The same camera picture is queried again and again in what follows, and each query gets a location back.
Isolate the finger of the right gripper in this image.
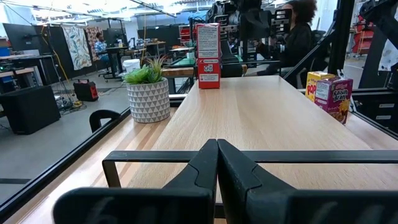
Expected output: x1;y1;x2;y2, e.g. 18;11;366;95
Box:
254;12;271;40
241;12;256;40

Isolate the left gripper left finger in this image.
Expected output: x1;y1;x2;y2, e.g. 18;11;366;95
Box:
52;138;220;224

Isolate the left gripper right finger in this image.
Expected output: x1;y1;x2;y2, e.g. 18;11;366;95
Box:
217;139;398;224

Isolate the red Froot Loops cereal box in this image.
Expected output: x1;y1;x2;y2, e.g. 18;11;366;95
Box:
195;22;221;90

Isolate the yellow Corn Pops cereal box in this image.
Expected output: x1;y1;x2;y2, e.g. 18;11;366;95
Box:
305;71;336;103

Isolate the purple Raisin Bran cereal box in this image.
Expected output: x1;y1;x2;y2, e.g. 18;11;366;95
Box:
313;77;354;125

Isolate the person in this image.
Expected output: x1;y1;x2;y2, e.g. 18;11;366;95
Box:
254;0;321;77
94;32;110;63

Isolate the red storage rack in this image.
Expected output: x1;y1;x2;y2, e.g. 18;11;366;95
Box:
178;24;198;44

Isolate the wooden workbench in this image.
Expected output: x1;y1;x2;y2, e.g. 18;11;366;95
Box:
161;67;197;94

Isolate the red cart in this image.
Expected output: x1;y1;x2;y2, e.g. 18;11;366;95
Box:
353;14;376;60

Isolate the succulent in triangle-patterned white pot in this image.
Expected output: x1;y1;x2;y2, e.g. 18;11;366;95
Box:
123;55;171;124

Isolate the white spotted cloth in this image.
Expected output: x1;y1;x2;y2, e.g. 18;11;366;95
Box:
377;39;398;72

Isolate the white bucket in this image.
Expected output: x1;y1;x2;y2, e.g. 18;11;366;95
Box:
123;58;142;74

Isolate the black labelled cabinet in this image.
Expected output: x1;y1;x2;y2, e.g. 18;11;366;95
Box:
351;93;398;134

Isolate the black standing desk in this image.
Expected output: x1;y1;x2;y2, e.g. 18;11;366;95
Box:
104;45;131;80

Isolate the red and black case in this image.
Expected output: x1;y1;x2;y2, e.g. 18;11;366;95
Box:
73;78;100;103

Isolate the red floral cloth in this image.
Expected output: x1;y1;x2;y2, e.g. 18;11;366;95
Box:
84;26;103;54

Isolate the leaf print cloth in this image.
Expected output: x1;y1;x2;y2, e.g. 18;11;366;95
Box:
62;26;93;72

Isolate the black floor cabinet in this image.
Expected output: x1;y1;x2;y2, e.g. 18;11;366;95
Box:
0;85;62;136

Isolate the wooden top desk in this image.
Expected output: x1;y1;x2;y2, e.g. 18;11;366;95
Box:
0;67;43;90

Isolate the wooden shelf with black frame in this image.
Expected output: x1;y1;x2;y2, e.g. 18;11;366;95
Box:
101;74;398;224

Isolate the black frame clip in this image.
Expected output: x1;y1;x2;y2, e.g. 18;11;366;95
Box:
89;109;122;133

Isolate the yellow cable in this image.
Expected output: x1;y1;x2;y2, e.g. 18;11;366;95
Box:
40;26;71;84

